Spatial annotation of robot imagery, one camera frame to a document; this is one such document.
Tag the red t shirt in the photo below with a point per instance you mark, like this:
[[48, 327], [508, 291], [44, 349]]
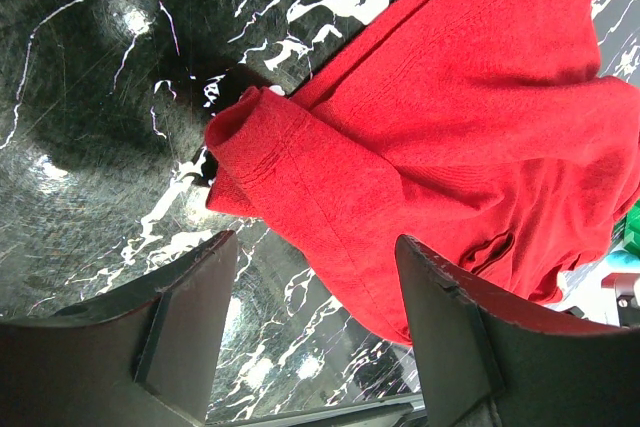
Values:
[[480, 127]]

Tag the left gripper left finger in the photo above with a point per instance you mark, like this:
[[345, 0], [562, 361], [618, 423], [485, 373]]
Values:
[[142, 354]]

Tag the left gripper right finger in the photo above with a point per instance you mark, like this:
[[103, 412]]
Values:
[[486, 357]]

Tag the green plastic bin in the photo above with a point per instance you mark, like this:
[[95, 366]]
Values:
[[625, 255]]

